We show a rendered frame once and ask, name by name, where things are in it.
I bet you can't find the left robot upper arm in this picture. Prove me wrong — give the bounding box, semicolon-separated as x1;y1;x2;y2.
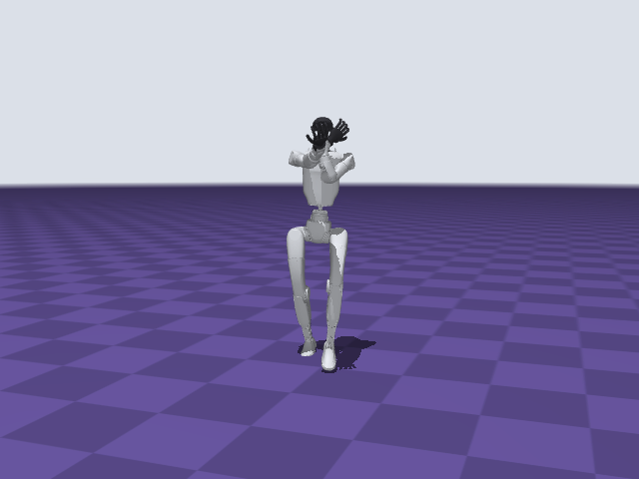
320;153;355;184

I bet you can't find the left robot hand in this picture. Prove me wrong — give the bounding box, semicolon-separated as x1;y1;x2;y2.
327;119;349;148

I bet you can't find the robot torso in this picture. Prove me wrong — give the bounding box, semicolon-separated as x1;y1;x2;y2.
303;148;341;243

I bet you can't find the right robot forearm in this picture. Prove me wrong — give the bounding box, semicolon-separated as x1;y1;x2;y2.
303;147;325;167

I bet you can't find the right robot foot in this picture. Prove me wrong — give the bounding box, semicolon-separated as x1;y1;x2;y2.
301;338;317;356

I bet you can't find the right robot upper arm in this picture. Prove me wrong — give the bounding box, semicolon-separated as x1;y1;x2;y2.
289;151;319;169

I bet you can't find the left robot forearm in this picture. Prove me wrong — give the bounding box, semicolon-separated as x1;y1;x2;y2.
319;140;336;180

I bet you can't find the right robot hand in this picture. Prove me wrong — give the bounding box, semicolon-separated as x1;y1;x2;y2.
307;123;328;151

